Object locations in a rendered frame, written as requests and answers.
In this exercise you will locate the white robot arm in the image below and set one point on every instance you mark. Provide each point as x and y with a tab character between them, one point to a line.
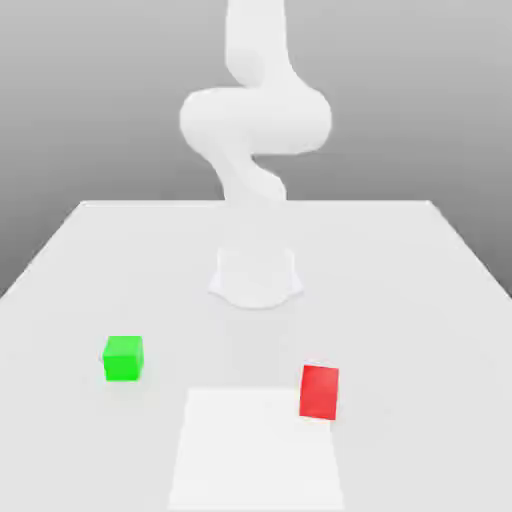
256	120

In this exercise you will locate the small red cube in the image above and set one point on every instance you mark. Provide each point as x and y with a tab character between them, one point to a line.
318	392

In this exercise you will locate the small green cube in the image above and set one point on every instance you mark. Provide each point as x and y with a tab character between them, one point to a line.
123	359

